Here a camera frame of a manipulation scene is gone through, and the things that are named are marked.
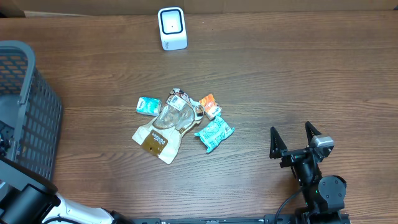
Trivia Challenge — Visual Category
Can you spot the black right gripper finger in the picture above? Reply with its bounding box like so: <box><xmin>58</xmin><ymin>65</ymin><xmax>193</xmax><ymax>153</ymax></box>
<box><xmin>305</xmin><ymin>121</ymin><xmax>322</xmax><ymax>146</ymax></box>
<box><xmin>269</xmin><ymin>126</ymin><xmax>288</xmax><ymax>159</ymax></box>

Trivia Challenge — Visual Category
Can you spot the green wet wipes pack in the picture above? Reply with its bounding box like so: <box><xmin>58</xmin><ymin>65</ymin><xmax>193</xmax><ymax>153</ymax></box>
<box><xmin>194</xmin><ymin>114</ymin><xmax>235</xmax><ymax>154</ymax></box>

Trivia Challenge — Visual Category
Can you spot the small orange snack packet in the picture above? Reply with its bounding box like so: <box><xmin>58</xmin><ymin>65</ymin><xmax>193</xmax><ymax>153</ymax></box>
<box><xmin>199</xmin><ymin>93</ymin><xmax>222</xmax><ymax>120</ymax></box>

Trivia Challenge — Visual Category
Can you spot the beige brown cookie pouch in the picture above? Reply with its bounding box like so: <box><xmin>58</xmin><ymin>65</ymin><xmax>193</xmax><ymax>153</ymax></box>
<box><xmin>132</xmin><ymin>88</ymin><xmax>205</xmax><ymax>165</ymax></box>

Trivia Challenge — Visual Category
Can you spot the small teal tissue pack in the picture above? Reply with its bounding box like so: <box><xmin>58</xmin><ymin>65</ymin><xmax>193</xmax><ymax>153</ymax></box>
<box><xmin>136</xmin><ymin>96</ymin><xmax>161</xmax><ymax>116</ymax></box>

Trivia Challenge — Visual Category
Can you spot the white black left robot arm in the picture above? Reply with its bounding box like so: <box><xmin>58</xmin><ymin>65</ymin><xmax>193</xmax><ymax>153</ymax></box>
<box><xmin>1</xmin><ymin>157</ymin><xmax>134</xmax><ymax>224</ymax></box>

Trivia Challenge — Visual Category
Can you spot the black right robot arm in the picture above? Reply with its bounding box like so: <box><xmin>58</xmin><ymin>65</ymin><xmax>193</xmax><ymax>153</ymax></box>
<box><xmin>265</xmin><ymin>121</ymin><xmax>350</xmax><ymax>224</ymax></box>

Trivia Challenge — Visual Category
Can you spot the white barcode scanner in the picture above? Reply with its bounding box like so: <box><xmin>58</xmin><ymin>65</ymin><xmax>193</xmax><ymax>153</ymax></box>
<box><xmin>157</xmin><ymin>7</ymin><xmax>188</xmax><ymax>51</ymax></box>

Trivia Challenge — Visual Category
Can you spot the grey plastic mesh basket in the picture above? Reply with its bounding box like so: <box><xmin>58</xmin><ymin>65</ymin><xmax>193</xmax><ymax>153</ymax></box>
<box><xmin>1</xmin><ymin>40</ymin><xmax>63</xmax><ymax>180</ymax></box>

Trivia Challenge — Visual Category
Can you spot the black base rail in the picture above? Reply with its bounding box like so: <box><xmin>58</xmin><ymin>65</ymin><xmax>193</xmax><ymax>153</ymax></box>
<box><xmin>131</xmin><ymin>214</ymin><xmax>351</xmax><ymax>224</ymax></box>

